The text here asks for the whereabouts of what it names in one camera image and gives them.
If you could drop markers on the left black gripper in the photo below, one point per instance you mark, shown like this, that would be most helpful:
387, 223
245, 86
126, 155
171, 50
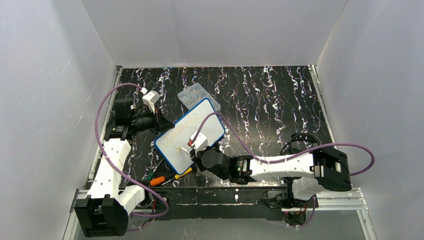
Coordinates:
158, 120

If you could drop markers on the blue-framed whiteboard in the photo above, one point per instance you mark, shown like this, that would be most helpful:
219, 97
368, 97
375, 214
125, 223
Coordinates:
169, 144

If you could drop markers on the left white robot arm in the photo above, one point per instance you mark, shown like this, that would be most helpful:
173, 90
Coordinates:
105, 210

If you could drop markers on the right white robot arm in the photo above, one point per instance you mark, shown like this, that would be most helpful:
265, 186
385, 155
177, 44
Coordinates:
311, 173

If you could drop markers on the clear plastic organizer box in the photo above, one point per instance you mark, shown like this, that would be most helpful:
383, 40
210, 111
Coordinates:
195, 93

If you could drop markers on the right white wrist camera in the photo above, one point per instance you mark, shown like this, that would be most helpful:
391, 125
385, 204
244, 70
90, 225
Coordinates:
198, 142

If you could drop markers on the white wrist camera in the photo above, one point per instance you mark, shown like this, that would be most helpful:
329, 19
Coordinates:
150, 98
198, 142

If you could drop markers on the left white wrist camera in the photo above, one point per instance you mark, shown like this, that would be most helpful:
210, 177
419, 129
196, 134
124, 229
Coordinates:
150, 98

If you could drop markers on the yellow-handled screwdriver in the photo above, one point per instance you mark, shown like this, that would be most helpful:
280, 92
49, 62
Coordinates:
184, 172

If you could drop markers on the green-handled screwdriver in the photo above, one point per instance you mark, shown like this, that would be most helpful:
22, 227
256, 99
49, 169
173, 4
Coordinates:
151, 175

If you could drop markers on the orange-handled screwdriver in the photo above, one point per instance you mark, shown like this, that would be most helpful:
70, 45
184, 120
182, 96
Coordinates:
161, 180

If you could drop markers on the aluminium frame rail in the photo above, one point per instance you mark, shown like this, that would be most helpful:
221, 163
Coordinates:
244, 203

